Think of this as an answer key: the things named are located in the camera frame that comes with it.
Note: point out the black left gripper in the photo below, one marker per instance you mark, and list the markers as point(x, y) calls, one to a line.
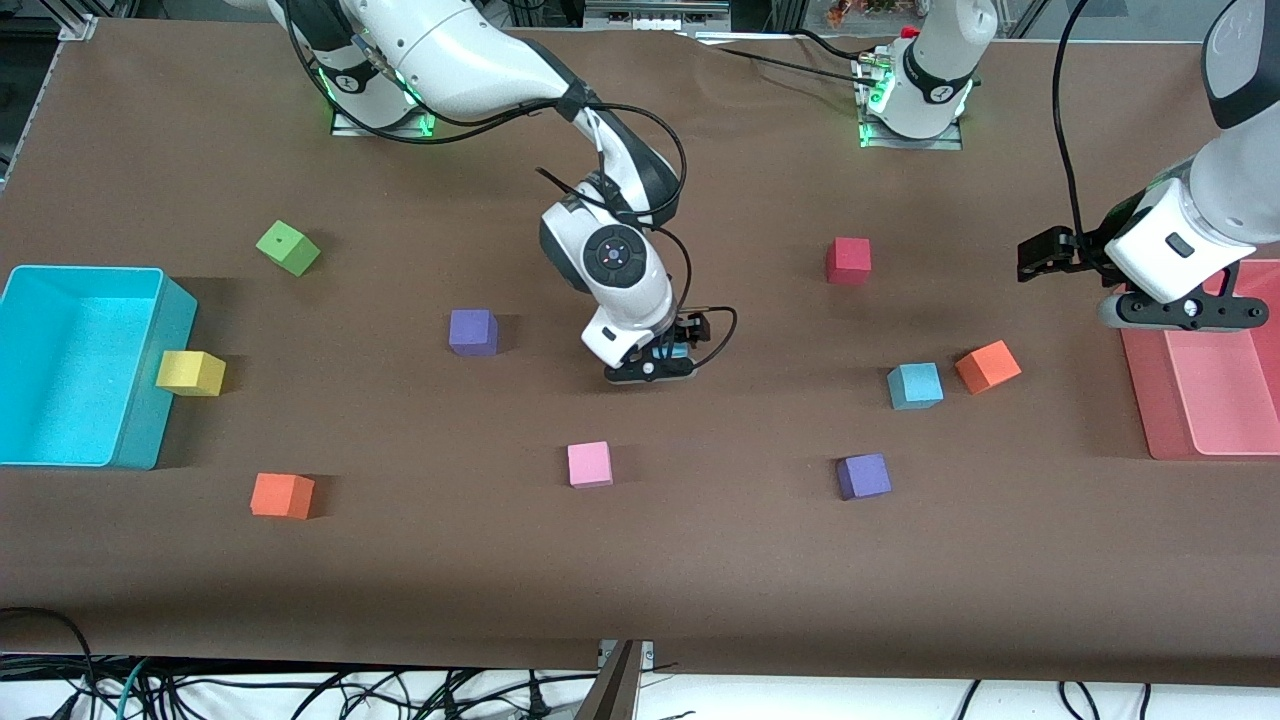
point(1088, 245)

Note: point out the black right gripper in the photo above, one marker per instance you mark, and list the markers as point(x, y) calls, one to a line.
point(686, 331)

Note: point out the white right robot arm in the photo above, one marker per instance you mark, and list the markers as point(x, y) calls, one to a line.
point(470, 60)

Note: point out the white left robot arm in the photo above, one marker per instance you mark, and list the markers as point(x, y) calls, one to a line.
point(1230, 190)

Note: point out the orange foam block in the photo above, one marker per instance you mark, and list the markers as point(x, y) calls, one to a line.
point(987, 365)
point(280, 495)

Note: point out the pink foam block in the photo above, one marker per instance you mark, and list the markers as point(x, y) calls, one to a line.
point(589, 463)

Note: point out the red foam block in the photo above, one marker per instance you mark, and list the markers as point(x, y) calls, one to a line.
point(848, 258)

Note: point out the purple foam block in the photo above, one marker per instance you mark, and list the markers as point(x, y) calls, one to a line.
point(470, 330)
point(862, 475)

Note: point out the brown table cover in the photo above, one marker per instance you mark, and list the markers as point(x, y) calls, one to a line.
point(700, 560)

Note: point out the pink plastic bin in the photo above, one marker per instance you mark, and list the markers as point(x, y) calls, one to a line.
point(1210, 400)

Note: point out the grey power strip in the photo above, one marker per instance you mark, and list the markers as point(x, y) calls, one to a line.
point(650, 15)

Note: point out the dark metal pole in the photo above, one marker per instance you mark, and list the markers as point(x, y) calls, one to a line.
point(612, 695)

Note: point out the green foam block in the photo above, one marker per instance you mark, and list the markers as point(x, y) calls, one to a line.
point(288, 245)

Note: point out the yellow foam block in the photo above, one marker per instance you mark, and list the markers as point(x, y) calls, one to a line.
point(190, 370)

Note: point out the cyan plastic bin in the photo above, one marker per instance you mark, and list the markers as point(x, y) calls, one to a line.
point(60, 370)

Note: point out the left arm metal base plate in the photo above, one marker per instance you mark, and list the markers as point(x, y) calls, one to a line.
point(945, 143)

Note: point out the silver edge bracket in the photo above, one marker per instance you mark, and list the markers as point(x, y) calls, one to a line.
point(645, 652)

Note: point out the aluminium frame post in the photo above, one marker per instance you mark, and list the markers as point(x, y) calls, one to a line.
point(785, 12)

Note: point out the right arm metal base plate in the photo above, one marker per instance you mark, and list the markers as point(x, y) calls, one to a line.
point(345, 126)

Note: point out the silver corner bracket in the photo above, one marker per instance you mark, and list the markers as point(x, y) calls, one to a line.
point(78, 28)

